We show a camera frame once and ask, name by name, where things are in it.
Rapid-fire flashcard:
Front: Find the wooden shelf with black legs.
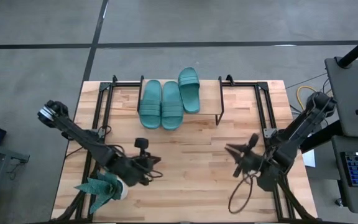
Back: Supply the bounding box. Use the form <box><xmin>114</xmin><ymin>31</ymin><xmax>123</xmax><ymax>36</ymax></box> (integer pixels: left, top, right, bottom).
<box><xmin>138</xmin><ymin>74</ymin><xmax>226</xmax><ymax>127</ymax></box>

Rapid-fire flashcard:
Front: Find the teal rubber slide sandal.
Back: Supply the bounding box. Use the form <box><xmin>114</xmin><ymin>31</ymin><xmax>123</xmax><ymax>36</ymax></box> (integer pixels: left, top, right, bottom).
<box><xmin>139</xmin><ymin>79</ymin><xmax>163</xmax><ymax>130</ymax></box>
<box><xmin>177</xmin><ymin>67</ymin><xmax>201</xmax><ymax>114</ymax></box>
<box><xmin>161</xmin><ymin>80</ymin><xmax>185</xmax><ymax>131</ymax></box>

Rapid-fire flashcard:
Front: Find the artificial green plant white pot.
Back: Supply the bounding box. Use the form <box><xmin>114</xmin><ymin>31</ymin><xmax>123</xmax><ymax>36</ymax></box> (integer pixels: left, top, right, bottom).
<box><xmin>74</xmin><ymin>170</ymin><xmax>129</xmax><ymax>215</ymax></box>

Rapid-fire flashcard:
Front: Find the white paper sheet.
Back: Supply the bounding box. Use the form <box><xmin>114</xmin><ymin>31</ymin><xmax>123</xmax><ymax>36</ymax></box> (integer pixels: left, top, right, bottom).
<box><xmin>301</xmin><ymin>149</ymin><xmax>317</xmax><ymax>169</ymax></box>

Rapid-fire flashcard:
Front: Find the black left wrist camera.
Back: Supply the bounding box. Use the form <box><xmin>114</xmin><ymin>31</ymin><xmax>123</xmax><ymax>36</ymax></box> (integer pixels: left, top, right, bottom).
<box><xmin>134</xmin><ymin>138</ymin><xmax>149</xmax><ymax>157</ymax></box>

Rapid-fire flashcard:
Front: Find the yellow cable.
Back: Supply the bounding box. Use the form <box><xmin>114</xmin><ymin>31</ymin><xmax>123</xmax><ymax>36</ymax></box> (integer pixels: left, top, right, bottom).
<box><xmin>296</xmin><ymin>85</ymin><xmax>311</xmax><ymax>110</ymax></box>

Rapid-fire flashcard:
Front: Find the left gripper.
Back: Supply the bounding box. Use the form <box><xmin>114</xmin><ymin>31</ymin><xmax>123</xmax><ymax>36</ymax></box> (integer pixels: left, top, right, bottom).
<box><xmin>129</xmin><ymin>155</ymin><xmax>162</xmax><ymax>187</ymax></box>

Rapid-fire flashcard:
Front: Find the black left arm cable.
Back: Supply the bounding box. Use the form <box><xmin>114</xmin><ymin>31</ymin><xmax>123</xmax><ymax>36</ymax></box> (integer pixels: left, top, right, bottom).
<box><xmin>147</xmin><ymin>169</ymin><xmax>164</xmax><ymax>180</ymax></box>

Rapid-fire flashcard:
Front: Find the grey desk top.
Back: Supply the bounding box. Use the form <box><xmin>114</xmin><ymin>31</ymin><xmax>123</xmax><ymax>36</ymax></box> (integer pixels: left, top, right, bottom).
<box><xmin>324</xmin><ymin>57</ymin><xmax>358</xmax><ymax>139</ymax></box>

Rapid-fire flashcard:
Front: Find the black aluminium table frame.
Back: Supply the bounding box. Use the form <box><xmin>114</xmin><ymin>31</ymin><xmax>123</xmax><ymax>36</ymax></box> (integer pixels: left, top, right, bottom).
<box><xmin>50</xmin><ymin>73</ymin><xmax>321</xmax><ymax>223</ymax></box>

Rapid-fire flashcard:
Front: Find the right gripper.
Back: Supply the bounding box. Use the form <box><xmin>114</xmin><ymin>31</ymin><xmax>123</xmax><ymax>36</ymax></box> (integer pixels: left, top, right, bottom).
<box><xmin>224</xmin><ymin>143</ymin><xmax>265</xmax><ymax>178</ymax></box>

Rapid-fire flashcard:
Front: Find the black desk support bar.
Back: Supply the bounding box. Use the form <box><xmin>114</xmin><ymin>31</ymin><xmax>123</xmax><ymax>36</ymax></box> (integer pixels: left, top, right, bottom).
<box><xmin>300</xmin><ymin>120</ymin><xmax>344</xmax><ymax>154</ymax></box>

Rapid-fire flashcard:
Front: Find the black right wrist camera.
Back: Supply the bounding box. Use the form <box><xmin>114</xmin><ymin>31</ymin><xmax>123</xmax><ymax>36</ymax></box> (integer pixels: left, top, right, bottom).
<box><xmin>246</xmin><ymin>133</ymin><xmax>260</xmax><ymax>151</ymax></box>

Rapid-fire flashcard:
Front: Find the black round pole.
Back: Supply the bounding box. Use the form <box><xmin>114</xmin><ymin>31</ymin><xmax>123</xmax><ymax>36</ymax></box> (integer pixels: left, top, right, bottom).
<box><xmin>337</xmin><ymin>29</ymin><xmax>358</xmax><ymax>68</ymax></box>

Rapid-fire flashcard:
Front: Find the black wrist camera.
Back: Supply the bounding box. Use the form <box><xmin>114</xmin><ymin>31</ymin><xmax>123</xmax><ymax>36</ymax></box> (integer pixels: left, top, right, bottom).
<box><xmin>134</xmin><ymin>138</ymin><xmax>149</xmax><ymax>157</ymax></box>
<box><xmin>246</xmin><ymin>133</ymin><xmax>260</xmax><ymax>151</ymax></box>

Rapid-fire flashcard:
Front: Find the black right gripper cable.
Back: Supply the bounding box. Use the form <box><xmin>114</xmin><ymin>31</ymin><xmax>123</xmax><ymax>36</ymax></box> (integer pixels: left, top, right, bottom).
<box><xmin>227</xmin><ymin>174</ymin><xmax>254</xmax><ymax>215</ymax></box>

